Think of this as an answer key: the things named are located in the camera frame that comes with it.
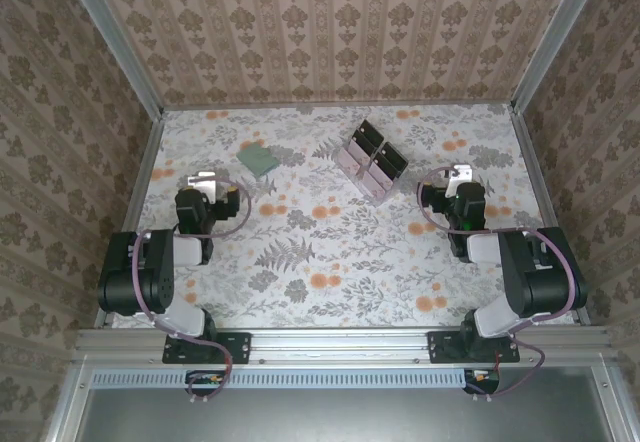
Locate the aluminium frame post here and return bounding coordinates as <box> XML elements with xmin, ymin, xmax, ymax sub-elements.
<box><xmin>56</xmin><ymin>0</ymin><xmax>167</xmax><ymax>119</ymax></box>
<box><xmin>510</xmin><ymin>0</ymin><xmax>612</xmax><ymax>114</ymax></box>

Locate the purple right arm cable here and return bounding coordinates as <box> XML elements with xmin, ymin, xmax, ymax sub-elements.
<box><xmin>416</xmin><ymin>165</ymin><xmax>579</xmax><ymax>403</ymax></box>

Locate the aluminium lower frame bar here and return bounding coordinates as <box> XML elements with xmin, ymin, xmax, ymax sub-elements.
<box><xmin>44</xmin><ymin>364</ymin><xmax>96</xmax><ymax>442</ymax></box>
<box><xmin>589</xmin><ymin>365</ymin><xmax>636</xmax><ymax>442</ymax></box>

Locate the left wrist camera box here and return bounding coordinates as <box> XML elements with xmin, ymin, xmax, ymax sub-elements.
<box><xmin>186</xmin><ymin>170</ymin><xmax>218</xmax><ymax>202</ymax></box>

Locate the green leather card holder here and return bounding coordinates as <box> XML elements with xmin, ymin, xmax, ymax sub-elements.
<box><xmin>236</xmin><ymin>142</ymin><xmax>280</xmax><ymax>179</ymax></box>

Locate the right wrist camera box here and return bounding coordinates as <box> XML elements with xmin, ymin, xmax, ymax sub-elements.
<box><xmin>446</xmin><ymin>162</ymin><xmax>474</xmax><ymax>187</ymax></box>

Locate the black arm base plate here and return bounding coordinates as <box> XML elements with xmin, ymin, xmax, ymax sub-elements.
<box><xmin>162</xmin><ymin>330</ymin><xmax>251</xmax><ymax>365</ymax></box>
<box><xmin>428</xmin><ymin>330</ymin><xmax>521</xmax><ymax>365</ymax></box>

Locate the black connector box with wires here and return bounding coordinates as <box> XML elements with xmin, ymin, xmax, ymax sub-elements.
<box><xmin>184</xmin><ymin>368</ymin><xmax>227</xmax><ymax>397</ymax></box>
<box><xmin>462</xmin><ymin>366</ymin><xmax>502</xmax><ymax>396</ymax></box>

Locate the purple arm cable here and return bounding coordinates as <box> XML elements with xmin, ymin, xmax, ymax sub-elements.
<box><xmin>416</xmin><ymin>165</ymin><xmax>579</xmax><ymax>403</ymax></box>
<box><xmin>130</xmin><ymin>178</ymin><xmax>252</xmax><ymax>406</ymax></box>

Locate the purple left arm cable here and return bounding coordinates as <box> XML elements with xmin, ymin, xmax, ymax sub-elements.
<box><xmin>130</xmin><ymin>178</ymin><xmax>252</xmax><ymax>406</ymax></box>

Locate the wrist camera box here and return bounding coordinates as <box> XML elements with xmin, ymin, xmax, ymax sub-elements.
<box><xmin>446</xmin><ymin>162</ymin><xmax>474</xmax><ymax>187</ymax></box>
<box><xmin>186</xmin><ymin>170</ymin><xmax>218</xmax><ymax>202</ymax></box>

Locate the black credit card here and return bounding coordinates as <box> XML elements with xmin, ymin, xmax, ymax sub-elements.
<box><xmin>382</xmin><ymin>142</ymin><xmax>410</xmax><ymax>169</ymax></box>
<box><xmin>351</xmin><ymin>129</ymin><xmax>379</xmax><ymax>152</ymax></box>
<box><xmin>358</xmin><ymin>119</ymin><xmax>385</xmax><ymax>144</ymax></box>
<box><xmin>373</xmin><ymin>150</ymin><xmax>401</xmax><ymax>176</ymax></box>

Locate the aluminium table side rail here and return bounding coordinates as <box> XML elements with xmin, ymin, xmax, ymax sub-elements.
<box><xmin>92</xmin><ymin>109</ymin><xmax>166</xmax><ymax>331</ymax></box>
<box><xmin>509</xmin><ymin>106</ymin><xmax>594</xmax><ymax>326</ymax></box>

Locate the white slotted cable duct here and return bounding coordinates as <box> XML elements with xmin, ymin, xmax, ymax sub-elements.
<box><xmin>92</xmin><ymin>367</ymin><xmax>471</xmax><ymax>389</ymax></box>

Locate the clear acrylic card stand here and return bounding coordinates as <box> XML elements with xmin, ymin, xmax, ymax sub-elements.
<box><xmin>334</xmin><ymin>118</ymin><xmax>410</xmax><ymax>204</ymax></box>

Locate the long aluminium mounting rail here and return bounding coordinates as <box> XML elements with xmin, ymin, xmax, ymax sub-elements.
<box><xmin>72</xmin><ymin>326</ymin><xmax>619</xmax><ymax>366</ymax></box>

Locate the floral table cover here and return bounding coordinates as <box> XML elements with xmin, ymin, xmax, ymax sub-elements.
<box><xmin>107</xmin><ymin>103</ymin><xmax>584</xmax><ymax>331</ymax></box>

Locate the grey metal panel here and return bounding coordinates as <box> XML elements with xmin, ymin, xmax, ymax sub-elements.
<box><xmin>74</xmin><ymin>386</ymin><xmax>609</xmax><ymax>442</ymax></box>

